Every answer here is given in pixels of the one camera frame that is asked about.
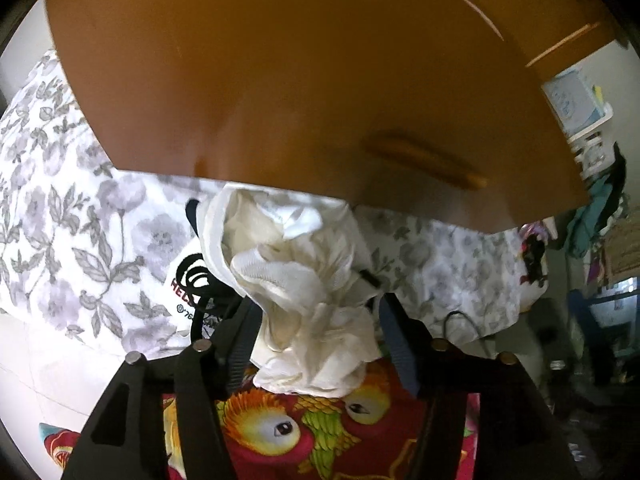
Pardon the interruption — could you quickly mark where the grey floral bed sheet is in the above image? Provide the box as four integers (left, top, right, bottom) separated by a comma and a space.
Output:
0, 50, 551, 361

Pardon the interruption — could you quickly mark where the white printed garment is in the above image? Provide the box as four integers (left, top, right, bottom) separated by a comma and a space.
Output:
165, 240, 241, 343

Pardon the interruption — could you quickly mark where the black cable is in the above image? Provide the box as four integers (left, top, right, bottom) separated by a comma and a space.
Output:
442, 310, 498, 356

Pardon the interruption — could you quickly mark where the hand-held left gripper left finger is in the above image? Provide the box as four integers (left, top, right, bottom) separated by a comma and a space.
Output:
60, 300, 261, 480

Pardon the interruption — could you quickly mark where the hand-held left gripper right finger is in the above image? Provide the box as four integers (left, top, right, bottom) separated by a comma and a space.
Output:
379, 294, 583, 480

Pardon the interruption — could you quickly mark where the teal cloth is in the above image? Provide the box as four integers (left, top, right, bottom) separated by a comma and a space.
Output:
567, 180, 626, 256

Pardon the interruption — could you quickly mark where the red parrot print blanket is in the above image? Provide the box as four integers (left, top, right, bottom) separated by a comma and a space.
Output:
40, 360, 481, 480

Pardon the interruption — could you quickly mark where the brown woven basket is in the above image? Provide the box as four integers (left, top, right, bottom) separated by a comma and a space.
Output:
602, 220, 640, 281

